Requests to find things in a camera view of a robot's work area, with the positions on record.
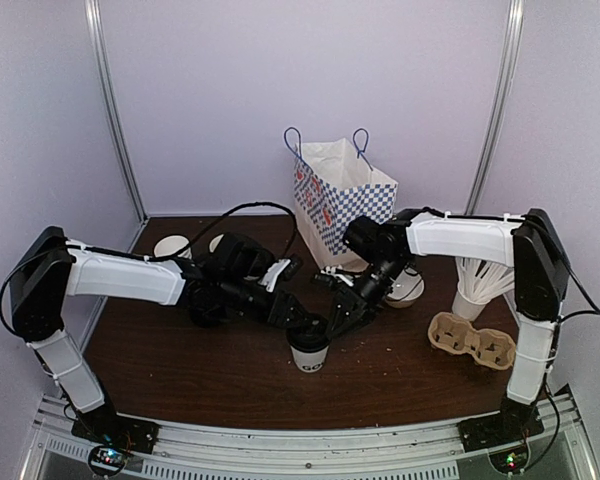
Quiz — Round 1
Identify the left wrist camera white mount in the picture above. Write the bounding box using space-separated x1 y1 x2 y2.
258 255 303 293

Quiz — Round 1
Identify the cream ceramic mug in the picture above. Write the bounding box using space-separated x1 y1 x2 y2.
208 234 224 253

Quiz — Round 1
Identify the brown cardboard cup carrier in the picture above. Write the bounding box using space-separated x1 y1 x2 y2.
427 312 516 371

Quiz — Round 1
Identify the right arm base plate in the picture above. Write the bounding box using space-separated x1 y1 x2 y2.
457 413 544 453

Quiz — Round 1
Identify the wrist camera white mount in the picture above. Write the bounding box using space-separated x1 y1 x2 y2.
311 266 356 290
258 255 303 293

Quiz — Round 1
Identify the aluminium front rail frame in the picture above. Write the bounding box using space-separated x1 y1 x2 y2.
15 393 600 479

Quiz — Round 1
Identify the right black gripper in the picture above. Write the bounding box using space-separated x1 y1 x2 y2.
328 255 410 338

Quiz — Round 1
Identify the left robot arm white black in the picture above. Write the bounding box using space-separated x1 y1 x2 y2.
0 226 330 444

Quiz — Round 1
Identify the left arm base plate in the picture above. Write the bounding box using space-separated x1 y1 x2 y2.
71 417 160 454

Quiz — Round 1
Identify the stack of white paper cups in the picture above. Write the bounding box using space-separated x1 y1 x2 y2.
153 235 192 259

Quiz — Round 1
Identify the white ceramic bowl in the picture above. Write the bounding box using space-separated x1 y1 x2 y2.
385 267 425 309

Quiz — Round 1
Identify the right aluminium corner post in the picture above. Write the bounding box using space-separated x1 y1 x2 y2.
464 0 525 215

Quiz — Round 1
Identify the stack of black cup lids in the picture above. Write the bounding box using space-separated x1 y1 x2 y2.
188 306 230 328

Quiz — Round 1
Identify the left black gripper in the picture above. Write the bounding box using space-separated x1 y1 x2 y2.
220 275 313 331

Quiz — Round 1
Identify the white cup holding straws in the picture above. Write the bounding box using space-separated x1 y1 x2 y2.
451 291 486 322

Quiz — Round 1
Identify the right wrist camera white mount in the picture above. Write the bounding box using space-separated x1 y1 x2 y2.
311 266 356 290

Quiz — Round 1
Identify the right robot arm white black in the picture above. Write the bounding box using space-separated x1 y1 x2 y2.
326 207 578 442

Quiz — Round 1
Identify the checkered paper takeout bag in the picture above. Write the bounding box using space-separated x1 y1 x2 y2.
283 127 398 270

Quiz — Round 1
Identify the bundle of white wrapped straws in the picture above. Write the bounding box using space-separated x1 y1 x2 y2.
455 257 515 304

